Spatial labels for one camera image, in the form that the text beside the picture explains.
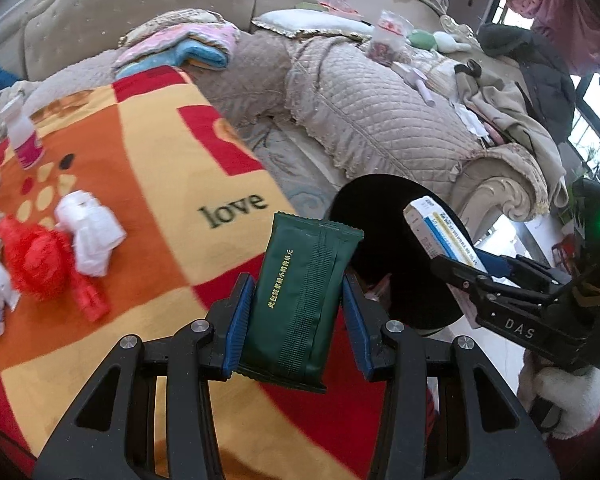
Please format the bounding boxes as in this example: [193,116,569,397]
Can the clear bag red contents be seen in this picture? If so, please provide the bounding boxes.
[367,10,416,66]

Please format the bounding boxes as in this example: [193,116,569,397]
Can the pink patterned pouch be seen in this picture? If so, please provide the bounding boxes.
[317,0,361,17]

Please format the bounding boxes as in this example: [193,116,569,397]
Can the white plush toy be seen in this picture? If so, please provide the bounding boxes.
[432,31,473,54]

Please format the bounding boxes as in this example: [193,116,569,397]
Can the white lint roller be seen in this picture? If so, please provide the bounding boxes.
[392,62,438,106]

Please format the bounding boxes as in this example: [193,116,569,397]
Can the beige crumpled cloth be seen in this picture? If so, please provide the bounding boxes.
[0,82,31,126]

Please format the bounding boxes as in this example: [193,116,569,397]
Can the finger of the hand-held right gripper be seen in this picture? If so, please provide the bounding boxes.
[477,248,570,289]
[430,255,571,311]

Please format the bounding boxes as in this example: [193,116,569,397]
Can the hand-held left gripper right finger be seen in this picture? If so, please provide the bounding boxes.
[342,270,561,480]

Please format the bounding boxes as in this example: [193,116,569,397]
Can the beige coat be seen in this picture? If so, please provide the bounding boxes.
[455,65,568,206]

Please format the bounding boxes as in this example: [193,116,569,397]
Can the black padded jacket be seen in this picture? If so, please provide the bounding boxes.
[480,22,578,146]

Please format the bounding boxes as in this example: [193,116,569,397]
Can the beige quilted sofa cover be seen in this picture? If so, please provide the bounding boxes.
[285,35,546,196]
[30,35,292,127]

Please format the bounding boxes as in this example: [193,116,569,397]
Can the white paper towel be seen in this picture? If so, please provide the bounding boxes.
[55,190,127,277]

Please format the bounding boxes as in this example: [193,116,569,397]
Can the white pillow gold fringe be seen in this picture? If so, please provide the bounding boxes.
[252,8,376,41]

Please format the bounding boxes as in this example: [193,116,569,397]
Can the white pill bottle pink label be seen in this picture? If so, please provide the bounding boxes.
[2,102,46,170]

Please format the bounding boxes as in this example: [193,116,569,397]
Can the orange yellow red printed blanket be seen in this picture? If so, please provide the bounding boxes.
[0,67,441,480]

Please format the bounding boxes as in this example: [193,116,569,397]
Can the dark green packet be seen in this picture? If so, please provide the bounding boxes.
[236,211,365,395]

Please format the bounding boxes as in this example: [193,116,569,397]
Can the folded pink blue blanket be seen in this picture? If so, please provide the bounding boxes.
[112,22,241,81]

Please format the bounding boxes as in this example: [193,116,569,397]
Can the pink dotted hanging garment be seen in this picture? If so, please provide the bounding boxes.
[500,0,600,76]

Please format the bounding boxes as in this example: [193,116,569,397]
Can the green plush toy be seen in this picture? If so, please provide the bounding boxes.
[407,30,437,52]

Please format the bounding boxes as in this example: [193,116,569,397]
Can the white blue striped medicine box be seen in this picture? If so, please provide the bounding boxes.
[402,196,491,318]

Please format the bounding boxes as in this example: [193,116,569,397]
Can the red plastic bag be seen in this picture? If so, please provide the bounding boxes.
[0,215,111,322]

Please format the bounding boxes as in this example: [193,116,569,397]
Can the black trash bin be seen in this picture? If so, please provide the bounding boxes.
[325,174,473,331]

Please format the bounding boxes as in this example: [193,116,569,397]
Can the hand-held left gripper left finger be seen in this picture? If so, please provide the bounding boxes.
[32,272,258,480]

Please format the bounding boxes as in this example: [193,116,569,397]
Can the white tissues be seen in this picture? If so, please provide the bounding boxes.
[452,102,488,138]

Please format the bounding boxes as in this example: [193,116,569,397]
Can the beige tufted sofa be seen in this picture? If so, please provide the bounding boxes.
[0,0,551,221]

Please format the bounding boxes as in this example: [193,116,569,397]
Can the white plastic packet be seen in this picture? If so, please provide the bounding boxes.
[0,240,21,311]

